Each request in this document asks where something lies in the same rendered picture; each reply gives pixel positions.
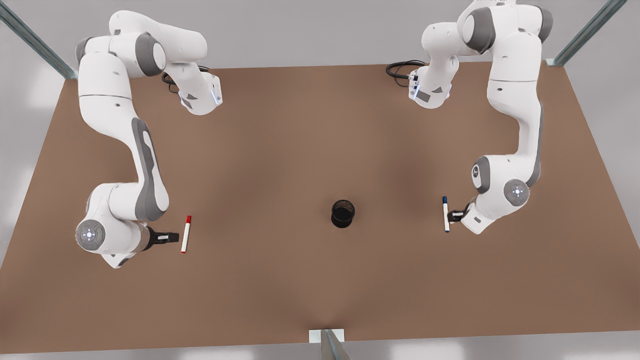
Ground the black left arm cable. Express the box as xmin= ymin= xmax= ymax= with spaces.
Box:
xmin=385 ymin=60 xmax=427 ymax=88

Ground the silver frame post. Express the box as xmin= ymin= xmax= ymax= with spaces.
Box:
xmin=308 ymin=328 xmax=352 ymax=360
xmin=545 ymin=0 xmax=628 ymax=68
xmin=0 ymin=4 xmax=78 ymax=81

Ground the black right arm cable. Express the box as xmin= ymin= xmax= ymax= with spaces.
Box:
xmin=161 ymin=65 xmax=211 ymax=94

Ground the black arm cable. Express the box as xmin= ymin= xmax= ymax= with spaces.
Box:
xmin=161 ymin=65 xmax=211 ymax=94
xmin=385 ymin=60 xmax=427 ymax=88

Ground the black mesh pen cup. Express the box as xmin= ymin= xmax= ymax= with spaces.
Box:
xmin=330 ymin=199 xmax=356 ymax=229

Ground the red-capped white marker pen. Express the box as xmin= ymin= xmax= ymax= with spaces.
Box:
xmin=180 ymin=215 xmax=192 ymax=255

